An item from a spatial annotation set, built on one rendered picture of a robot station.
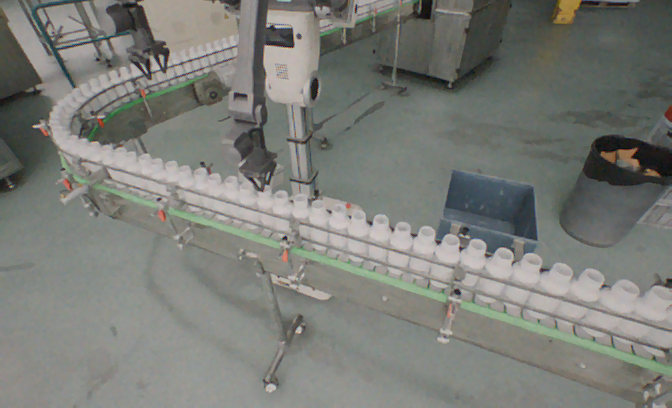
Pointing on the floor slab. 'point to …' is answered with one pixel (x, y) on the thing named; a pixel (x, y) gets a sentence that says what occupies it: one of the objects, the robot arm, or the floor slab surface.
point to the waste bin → (615, 190)
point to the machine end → (451, 16)
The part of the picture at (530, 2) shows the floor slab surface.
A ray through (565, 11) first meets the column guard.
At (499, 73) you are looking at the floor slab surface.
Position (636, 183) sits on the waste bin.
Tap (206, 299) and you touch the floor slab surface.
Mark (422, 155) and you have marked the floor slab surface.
